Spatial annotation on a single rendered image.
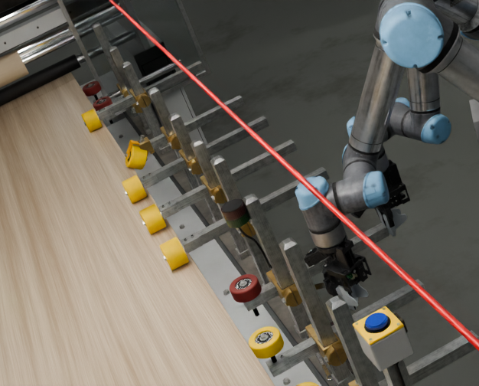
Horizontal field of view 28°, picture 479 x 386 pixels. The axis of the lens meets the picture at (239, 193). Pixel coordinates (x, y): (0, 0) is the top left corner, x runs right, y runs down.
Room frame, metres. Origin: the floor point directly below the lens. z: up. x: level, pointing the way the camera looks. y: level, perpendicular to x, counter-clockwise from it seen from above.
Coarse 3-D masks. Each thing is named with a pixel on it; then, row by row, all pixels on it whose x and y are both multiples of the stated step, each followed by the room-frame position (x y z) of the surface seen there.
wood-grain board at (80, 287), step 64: (0, 128) 4.06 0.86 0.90; (64, 128) 3.74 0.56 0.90; (0, 192) 3.37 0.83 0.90; (64, 192) 3.14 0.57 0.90; (0, 256) 2.87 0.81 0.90; (64, 256) 2.68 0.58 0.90; (128, 256) 2.52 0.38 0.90; (0, 320) 2.47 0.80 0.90; (64, 320) 2.32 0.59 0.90; (128, 320) 2.19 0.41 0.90; (192, 320) 2.07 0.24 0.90; (0, 384) 2.15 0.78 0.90; (64, 384) 2.03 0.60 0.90; (128, 384) 1.92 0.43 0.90; (192, 384) 1.82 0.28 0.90; (256, 384) 1.72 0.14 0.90
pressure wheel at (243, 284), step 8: (240, 280) 2.14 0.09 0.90; (248, 280) 2.13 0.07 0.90; (256, 280) 2.11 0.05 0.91; (232, 288) 2.12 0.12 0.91; (240, 288) 2.11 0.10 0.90; (248, 288) 2.09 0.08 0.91; (256, 288) 2.09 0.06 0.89; (240, 296) 2.09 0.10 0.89; (248, 296) 2.08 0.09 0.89; (256, 296) 2.09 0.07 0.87; (256, 312) 2.12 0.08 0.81
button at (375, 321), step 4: (376, 312) 1.36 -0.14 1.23; (380, 312) 1.36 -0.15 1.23; (368, 316) 1.36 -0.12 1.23; (372, 316) 1.36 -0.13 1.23; (376, 316) 1.35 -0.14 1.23; (380, 316) 1.35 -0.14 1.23; (384, 316) 1.34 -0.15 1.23; (368, 320) 1.35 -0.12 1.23; (372, 320) 1.35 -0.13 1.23; (376, 320) 1.34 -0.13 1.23; (380, 320) 1.34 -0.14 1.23; (384, 320) 1.33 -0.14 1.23; (368, 324) 1.34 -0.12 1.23; (372, 324) 1.34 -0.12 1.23; (376, 324) 1.33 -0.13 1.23; (380, 324) 1.33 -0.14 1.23; (384, 324) 1.33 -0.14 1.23; (368, 328) 1.34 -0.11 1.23; (372, 328) 1.33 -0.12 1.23; (376, 328) 1.33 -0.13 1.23; (380, 328) 1.33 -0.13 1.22
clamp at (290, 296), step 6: (270, 270) 2.18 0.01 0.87; (270, 276) 2.15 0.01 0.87; (276, 282) 2.12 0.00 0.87; (294, 282) 2.09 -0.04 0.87; (276, 288) 2.11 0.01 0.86; (288, 288) 2.07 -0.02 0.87; (294, 288) 2.06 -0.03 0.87; (282, 294) 2.07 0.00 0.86; (288, 294) 2.05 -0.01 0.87; (294, 294) 2.05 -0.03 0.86; (282, 300) 2.06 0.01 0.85; (288, 300) 2.05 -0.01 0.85; (294, 300) 2.05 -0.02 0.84; (300, 300) 2.06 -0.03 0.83
